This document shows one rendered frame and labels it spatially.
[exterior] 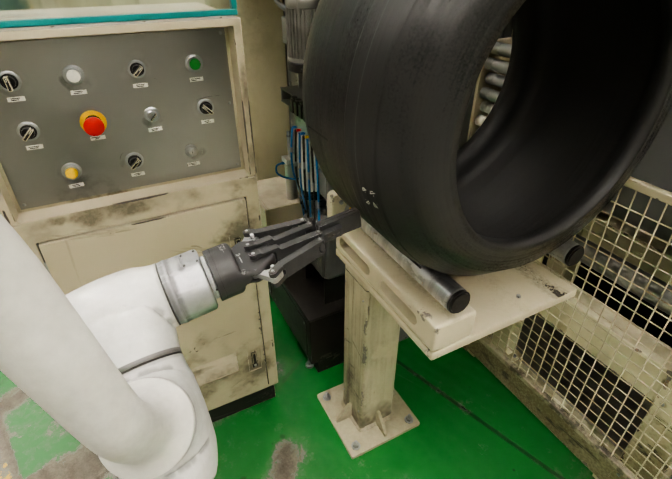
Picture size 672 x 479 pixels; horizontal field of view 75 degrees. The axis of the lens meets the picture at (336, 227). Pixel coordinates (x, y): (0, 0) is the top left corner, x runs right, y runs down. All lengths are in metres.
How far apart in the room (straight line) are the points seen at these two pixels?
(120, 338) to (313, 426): 1.16
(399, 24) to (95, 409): 0.47
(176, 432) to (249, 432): 1.15
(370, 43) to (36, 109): 0.75
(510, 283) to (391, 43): 0.61
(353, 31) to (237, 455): 1.37
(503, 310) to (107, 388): 0.70
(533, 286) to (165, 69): 0.91
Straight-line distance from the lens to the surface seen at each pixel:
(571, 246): 0.93
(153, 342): 0.59
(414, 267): 0.79
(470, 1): 0.53
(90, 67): 1.08
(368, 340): 1.31
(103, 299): 0.60
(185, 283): 0.59
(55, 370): 0.38
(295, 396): 1.74
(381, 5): 0.56
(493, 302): 0.92
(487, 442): 1.71
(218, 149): 1.16
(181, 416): 0.54
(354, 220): 0.67
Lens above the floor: 1.38
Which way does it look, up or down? 32 degrees down
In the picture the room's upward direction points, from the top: straight up
